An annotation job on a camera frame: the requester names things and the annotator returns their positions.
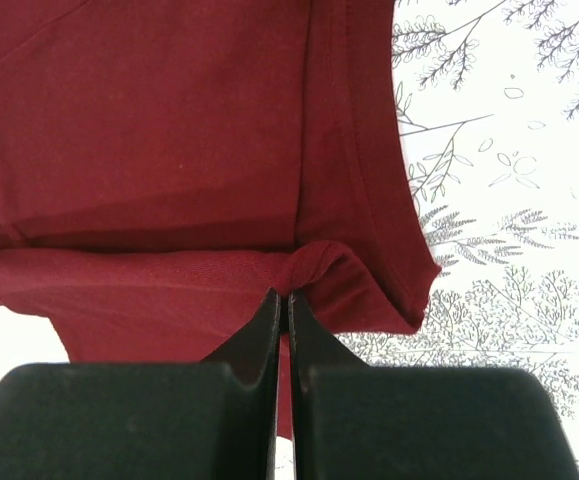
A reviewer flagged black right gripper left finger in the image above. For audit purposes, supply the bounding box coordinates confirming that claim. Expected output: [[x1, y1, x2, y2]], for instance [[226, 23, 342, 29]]
[[0, 291, 281, 479]]

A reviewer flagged floral patterned table mat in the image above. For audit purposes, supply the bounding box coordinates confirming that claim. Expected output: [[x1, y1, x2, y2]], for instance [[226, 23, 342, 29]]
[[0, 1, 579, 470]]

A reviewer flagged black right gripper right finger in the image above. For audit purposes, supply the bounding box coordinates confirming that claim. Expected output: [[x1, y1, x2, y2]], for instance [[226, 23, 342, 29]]
[[287, 293, 579, 480]]

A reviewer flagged dark red t shirt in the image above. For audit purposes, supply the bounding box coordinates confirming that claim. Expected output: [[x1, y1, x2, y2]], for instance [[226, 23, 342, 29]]
[[0, 0, 443, 441]]

